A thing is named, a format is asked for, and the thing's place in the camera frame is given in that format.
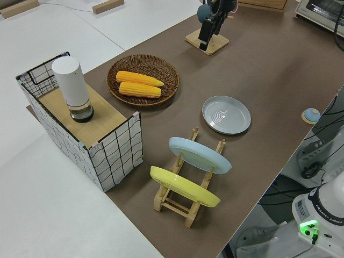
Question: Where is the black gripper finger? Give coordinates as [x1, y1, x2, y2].
[213, 13, 226, 36]
[198, 17, 216, 52]

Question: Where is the yellow corn cob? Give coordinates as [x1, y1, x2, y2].
[118, 81, 162, 98]
[116, 70, 164, 87]

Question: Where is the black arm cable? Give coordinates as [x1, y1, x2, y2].
[333, 16, 344, 52]

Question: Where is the yellow plate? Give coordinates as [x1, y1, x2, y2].
[149, 166, 221, 208]

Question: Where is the brown table mat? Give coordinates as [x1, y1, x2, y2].
[26, 0, 344, 258]

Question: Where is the brown wicker basket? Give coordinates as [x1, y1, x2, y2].
[106, 54, 180, 106]

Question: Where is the low wooden plate rack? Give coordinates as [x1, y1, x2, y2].
[153, 126, 226, 228]

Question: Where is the white toaster oven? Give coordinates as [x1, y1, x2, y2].
[294, 0, 344, 32]

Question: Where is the dark blue mug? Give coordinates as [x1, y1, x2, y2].
[197, 3, 213, 24]

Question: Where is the gray plate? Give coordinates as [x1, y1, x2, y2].
[202, 96, 252, 135]

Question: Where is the wooden block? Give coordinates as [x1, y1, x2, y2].
[92, 0, 125, 14]
[0, 0, 40, 19]

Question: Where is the blue service bell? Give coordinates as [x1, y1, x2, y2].
[302, 107, 320, 125]

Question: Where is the light blue plate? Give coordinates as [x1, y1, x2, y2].
[168, 136, 232, 175]

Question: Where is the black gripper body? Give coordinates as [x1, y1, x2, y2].
[209, 0, 239, 20]

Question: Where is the black cable coil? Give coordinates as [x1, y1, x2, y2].
[300, 161, 323, 180]

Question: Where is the white cylindrical grinder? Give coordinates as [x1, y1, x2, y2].
[52, 58, 95, 124]

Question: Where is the wire grid wooden shelf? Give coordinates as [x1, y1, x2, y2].
[15, 51, 143, 193]

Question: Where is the wooden mug tree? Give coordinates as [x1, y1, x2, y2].
[184, 15, 235, 56]

